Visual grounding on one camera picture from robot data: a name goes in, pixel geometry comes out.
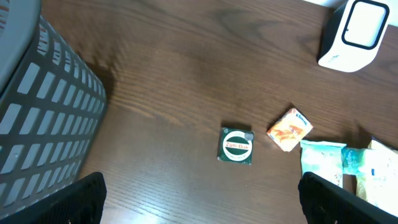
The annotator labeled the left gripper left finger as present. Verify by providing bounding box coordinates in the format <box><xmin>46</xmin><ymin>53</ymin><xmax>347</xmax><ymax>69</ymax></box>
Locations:
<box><xmin>1</xmin><ymin>172</ymin><xmax>107</xmax><ymax>224</ymax></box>

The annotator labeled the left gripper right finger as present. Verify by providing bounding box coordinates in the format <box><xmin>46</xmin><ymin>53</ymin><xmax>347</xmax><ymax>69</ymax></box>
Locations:
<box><xmin>298</xmin><ymin>172</ymin><xmax>397</xmax><ymax>224</ymax></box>

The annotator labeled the mint green wet wipes pack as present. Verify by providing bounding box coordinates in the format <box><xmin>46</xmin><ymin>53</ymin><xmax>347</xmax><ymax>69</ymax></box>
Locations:
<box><xmin>300</xmin><ymin>140</ymin><xmax>346</xmax><ymax>188</ymax></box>

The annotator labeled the cream yellow snack bag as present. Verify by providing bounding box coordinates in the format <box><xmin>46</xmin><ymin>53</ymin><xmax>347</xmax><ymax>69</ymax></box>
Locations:
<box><xmin>356</xmin><ymin>138</ymin><xmax>397</xmax><ymax>216</ymax></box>

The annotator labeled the orange Kleenex tissue pack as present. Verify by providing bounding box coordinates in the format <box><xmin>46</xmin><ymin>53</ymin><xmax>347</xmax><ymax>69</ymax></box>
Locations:
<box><xmin>267</xmin><ymin>108</ymin><xmax>313</xmax><ymax>152</ymax></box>

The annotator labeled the green Zam-Buk box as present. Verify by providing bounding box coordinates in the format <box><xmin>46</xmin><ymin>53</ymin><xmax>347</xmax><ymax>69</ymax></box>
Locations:
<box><xmin>217</xmin><ymin>127</ymin><xmax>254</xmax><ymax>165</ymax></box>

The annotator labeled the teal Kleenex tissue pack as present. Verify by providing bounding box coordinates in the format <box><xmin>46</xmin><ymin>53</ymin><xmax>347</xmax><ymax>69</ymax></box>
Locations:
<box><xmin>341</xmin><ymin>147</ymin><xmax>365</xmax><ymax>176</ymax></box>

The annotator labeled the white barcode scanner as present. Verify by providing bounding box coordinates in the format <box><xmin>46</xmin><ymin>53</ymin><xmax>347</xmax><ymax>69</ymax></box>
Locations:
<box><xmin>318</xmin><ymin>0</ymin><xmax>391</xmax><ymax>73</ymax></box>

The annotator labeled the grey plastic shopping basket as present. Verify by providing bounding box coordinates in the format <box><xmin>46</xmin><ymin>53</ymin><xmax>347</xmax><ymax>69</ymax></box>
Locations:
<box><xmin>1</xmin><ymin>0</ymin><xmax>107</xmax><ymax>218</ymax></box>

